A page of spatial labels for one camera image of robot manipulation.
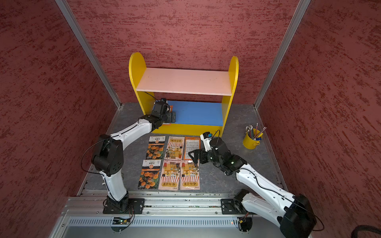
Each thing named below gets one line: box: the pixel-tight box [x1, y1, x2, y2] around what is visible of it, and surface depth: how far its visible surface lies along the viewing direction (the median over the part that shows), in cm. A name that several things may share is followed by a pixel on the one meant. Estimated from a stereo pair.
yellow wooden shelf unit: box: [128, 52, 240, 136], surface depth 80 cm
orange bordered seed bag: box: [183, 136, 201, 161], surface depth 99 cm
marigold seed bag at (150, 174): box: [137, 159, 162, 190], surface depth 87 cm
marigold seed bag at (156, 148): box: [145, 135, 166, 160], surface depth 97 cm
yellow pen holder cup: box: [243, 132, 264, 150], surface depth 92 cm
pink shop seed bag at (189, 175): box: [180, 159, 200, 191], surface depth 87 cm
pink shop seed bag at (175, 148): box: [164, 136, 186, 161], surface depth 97 cm
